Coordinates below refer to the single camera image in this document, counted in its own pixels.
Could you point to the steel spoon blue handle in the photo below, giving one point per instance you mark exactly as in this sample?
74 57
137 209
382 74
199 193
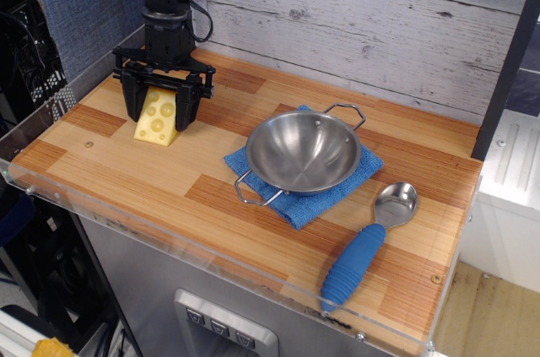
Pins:
395 206

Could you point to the steel toy fridge cabinet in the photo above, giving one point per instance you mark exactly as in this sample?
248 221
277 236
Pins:
144 269

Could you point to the yellow toy cheese wedge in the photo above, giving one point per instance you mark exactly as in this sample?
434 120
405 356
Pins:
157 122

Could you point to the blue folded cloth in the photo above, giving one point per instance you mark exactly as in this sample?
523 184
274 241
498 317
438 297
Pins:
296 209

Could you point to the dark grey right post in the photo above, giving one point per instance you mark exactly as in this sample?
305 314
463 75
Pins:
518 46

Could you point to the white appliance top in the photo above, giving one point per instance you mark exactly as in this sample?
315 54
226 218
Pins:
501 236

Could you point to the blue fabric partition panel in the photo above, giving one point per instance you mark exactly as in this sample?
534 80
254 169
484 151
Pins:
86 30

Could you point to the silver dispenser button panel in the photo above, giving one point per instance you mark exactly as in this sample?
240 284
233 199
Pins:
211 330

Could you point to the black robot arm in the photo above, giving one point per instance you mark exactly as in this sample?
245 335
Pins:
165 61

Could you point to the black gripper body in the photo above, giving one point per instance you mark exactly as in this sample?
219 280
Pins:
165 61

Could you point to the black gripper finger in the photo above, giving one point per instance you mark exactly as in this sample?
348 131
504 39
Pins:
187 99
134 91

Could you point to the steel pot with handles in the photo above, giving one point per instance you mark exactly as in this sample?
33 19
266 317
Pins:
302 152

